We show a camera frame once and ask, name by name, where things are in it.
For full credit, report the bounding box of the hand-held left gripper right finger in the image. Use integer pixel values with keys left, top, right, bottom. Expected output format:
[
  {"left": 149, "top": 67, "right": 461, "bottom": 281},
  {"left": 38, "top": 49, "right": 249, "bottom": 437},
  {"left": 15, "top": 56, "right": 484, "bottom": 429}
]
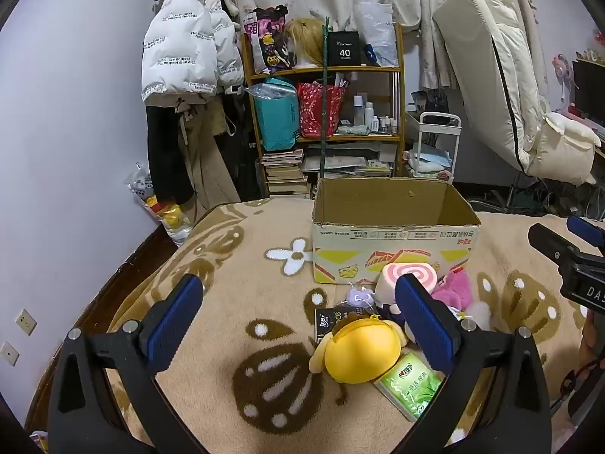
[{"left": 394, "top": 273, "right": 554, "bottom": 454}]

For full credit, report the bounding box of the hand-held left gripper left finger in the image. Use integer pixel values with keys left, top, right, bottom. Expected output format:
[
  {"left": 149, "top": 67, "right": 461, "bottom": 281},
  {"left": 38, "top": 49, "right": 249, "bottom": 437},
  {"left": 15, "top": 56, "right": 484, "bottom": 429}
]
[{"left": 47, "top": 273, "right": 205, "bottom": 454}]

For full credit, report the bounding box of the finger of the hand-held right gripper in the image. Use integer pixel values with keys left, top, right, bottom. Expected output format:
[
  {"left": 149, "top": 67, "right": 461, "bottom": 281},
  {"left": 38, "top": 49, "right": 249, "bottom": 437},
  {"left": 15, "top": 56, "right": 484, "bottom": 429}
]
[
  {"left": 566, "top": 216, "right": 605, "bottom": 249},
  {"left": 528, "top": 223, "right": 587, "bottom": 266}
]

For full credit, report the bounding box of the pink bear plush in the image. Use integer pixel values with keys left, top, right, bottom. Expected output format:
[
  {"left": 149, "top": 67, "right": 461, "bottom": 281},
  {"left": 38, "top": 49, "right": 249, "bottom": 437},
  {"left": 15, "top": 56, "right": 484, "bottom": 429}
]
[{"left": 431, "top": 269, "right": 473, "bottom": 313}]

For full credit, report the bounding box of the yellow plush coin purse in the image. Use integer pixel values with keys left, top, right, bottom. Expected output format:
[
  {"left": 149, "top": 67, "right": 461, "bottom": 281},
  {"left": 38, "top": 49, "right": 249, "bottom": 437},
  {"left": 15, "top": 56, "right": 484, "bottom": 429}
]
[{"left": 309, "top": 314, "right": 410, "bottom": 384}]

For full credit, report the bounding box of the purple plush toy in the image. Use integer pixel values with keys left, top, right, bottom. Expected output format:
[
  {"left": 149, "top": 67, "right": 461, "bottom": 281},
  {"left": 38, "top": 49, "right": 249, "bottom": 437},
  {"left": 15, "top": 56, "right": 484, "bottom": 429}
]
[{"left": 343, "top": 284, "right": 407, "bottom": 329}]

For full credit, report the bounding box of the cardboard box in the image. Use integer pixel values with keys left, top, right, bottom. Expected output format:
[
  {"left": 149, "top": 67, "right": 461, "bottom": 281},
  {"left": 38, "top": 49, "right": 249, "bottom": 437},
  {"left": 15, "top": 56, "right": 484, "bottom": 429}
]
[{"left": 311, "top": 177, "right": 481, "bottom": 287}]

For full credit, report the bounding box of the black tissue packet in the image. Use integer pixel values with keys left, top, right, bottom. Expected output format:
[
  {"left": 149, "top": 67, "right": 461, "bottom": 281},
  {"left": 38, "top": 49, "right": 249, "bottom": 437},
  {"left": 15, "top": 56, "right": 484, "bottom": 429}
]
[{"left": 314, "top": 306, "right": 379, "bottom": 346}]

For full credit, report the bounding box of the person's right hand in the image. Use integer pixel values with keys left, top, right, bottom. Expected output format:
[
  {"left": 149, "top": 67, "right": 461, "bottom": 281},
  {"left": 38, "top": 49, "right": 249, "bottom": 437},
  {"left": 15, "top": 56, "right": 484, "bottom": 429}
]
[{"left": 580, "top": 313, "right": 605, "bottom": 375}]

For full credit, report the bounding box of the pink swirl roll plush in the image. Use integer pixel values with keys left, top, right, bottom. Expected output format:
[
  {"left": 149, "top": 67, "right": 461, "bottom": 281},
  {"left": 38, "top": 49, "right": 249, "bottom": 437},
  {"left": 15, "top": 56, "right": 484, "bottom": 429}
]
[{"left": 375, "top": 261, "right": 440, "bottom": 304}]

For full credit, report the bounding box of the green tissue packet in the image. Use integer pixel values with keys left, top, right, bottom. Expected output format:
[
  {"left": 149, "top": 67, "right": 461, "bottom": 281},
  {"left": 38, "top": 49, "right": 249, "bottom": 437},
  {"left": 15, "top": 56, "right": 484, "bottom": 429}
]
[{"left": 373, "top": 351, "right": 445, "bottom": 423}]

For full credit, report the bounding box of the white cushion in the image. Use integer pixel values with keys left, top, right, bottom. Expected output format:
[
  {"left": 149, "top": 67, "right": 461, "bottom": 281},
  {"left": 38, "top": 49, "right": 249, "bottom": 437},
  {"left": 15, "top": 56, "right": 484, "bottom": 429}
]
[{"left": 527, "top": 111, "right": 602, "bottom": 185}]

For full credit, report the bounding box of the plastic bag with yellow toys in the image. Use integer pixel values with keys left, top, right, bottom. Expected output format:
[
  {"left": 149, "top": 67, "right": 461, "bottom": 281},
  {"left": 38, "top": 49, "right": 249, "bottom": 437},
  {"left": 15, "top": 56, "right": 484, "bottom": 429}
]
[{"left": 125, "top": 163, "right": 194, "bottom": 246}]

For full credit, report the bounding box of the white trolley cart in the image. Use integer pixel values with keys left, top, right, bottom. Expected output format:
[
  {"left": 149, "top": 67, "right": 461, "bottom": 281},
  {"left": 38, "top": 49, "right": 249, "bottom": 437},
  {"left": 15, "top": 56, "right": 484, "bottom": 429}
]
[{"left": 405, "top": 112, "right": 462, "bottom": 183}]

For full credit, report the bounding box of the pink desk fan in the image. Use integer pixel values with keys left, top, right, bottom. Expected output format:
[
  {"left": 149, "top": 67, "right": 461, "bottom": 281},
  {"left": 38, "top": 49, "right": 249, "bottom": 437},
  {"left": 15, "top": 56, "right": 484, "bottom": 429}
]
[{"left": 552, "top": 53, "right": 575, "bottom": 88}]

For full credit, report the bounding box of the black coat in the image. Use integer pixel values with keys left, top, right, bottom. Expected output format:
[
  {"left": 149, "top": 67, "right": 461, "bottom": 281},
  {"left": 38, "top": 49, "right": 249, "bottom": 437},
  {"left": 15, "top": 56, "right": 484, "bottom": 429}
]
[{"left": 146, "top": 104, "right": 195, "bottom": 205}]

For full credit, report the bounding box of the white folded mattress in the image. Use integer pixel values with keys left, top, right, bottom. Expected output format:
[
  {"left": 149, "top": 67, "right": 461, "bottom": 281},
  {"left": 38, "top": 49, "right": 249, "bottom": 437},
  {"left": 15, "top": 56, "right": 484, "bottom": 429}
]
[{"left": 432, "top": 0, "right": 551, "bottom": 173}]

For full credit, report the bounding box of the stack of books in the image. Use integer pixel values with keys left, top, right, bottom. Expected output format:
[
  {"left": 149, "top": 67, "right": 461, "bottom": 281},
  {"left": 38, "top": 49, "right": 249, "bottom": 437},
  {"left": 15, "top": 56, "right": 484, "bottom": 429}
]
[{"left": 261, "top": 149, "right": 310, "bottom": 196}]

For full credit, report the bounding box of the group of white bottles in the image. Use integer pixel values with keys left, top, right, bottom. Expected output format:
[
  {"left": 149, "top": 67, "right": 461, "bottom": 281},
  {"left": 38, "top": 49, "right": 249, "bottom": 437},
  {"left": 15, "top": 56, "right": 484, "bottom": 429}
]
[{"left": 352, "top": 95, "right": 400, "bottom": 134}]

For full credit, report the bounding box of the teal bag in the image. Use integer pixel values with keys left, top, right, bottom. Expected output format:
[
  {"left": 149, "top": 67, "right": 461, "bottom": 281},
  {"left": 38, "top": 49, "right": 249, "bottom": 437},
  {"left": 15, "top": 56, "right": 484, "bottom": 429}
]
[{"left": 246, "top": 78, "right": 301, "bottom": 152}]

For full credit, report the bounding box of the red patterned bag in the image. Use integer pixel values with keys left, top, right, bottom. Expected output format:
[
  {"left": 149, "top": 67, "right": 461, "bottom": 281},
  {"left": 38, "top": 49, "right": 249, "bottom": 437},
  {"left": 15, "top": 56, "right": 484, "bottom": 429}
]
[{"left": 297, "top": 82, "right": 348, "bottom": 140}]

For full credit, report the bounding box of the green pole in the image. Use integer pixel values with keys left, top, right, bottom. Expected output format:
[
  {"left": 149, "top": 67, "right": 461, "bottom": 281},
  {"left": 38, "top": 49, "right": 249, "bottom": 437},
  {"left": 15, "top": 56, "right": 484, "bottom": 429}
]
[{"left": 320, "top": 16, "right": 330, "bottom": 178}]

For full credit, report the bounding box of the clear plastic bag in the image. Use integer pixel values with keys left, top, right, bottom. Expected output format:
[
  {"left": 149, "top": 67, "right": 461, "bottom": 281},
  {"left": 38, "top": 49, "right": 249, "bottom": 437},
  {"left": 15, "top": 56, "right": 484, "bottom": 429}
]
[{"left": 355, "top": 1, "right": 399, "bottom": 68}]

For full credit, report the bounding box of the wooden shelf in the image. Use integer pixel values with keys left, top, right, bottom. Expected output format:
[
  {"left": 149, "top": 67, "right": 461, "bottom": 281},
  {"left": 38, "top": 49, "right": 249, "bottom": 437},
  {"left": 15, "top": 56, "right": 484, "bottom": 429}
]
[{"left": 241, "top": 23, "right": 406, "bottom": 197}]

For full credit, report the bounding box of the white puffer jacket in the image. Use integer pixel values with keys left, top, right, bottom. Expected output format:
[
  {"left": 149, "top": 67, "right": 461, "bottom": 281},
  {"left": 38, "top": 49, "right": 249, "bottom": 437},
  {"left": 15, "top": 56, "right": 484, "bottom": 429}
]
[{"left": 141, "top": 0, "right": 245, "bottom": 105}]

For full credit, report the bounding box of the black box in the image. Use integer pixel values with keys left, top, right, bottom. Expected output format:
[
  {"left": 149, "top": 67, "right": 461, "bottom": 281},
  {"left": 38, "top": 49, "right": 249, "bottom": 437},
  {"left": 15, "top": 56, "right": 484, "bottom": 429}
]
[{"left": 327, "top": 31, "right": 362, "bottom": 67}]

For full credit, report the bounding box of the black pink patterned bag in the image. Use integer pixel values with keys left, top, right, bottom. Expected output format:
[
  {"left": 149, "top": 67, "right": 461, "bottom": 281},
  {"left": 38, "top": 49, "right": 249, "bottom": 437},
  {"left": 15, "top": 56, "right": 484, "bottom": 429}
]
[{"left": 243, "top": 6, "right": 290, "bottom": 74}]

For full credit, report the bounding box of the blonde wig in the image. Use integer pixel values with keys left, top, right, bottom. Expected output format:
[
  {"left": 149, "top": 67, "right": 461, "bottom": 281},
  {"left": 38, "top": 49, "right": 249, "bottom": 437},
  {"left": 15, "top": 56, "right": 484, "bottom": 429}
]
[{"left": 285, "top": 18, "right": 324, "bottom": 68}]

